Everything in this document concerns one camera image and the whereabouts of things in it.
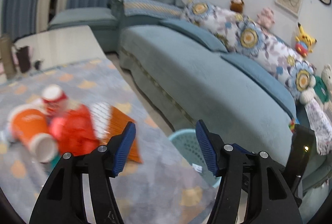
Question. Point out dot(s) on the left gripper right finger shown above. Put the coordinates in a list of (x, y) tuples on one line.
[(270, 198)]

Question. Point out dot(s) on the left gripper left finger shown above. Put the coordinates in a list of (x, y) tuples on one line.
[(61, 199)]

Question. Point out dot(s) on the orange plastic bag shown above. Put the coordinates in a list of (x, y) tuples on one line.
[(74, 132)]

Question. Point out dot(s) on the orange paper cup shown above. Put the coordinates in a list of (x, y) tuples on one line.
[(28, 124)]

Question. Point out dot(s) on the red white panda paper cup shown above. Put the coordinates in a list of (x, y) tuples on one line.
[(54, 100)]

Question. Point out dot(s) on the teal plastic bag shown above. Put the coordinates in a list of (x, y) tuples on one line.
[(53, 162)]

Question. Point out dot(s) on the polka dot white wrapper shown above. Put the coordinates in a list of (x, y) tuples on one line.
[(100, 114)]

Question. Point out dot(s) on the white teddy bear plush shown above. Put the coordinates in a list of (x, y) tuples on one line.
[(319, 89)]

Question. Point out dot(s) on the light blue waste basket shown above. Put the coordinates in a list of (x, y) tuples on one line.
[(187, 144)]

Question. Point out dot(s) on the patterned fan-print tablecloth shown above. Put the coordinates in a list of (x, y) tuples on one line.
[(162, 188)]

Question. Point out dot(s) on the floral cushion near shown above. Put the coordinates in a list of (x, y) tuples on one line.
[(277, 58)]

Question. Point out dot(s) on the floral cushion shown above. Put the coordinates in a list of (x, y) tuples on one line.
[(277, 58), (218, 21)]

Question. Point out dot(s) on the yellow pikachu plush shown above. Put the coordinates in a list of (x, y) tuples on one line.
[(304, 42)]

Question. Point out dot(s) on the pink pig plush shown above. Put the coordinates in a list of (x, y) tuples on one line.
[(266, 18)]

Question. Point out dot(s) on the teal blue sofa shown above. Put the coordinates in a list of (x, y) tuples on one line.
[(189, 74)]

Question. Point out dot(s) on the black car key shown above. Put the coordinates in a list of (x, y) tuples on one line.
[(37, 65)]

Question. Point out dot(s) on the floral cushion far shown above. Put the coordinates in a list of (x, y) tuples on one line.
[(218, 21)]

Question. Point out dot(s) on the brown monkey plush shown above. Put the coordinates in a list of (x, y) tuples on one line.
[(237, 6)]

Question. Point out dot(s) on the dark brown cup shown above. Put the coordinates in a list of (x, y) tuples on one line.
[(23, 57)]

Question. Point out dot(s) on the gold thermos bottle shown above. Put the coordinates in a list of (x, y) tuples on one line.
[(7, 57)]

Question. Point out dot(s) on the teal chaise ottoman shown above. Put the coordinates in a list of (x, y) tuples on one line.
[(103, 24)]

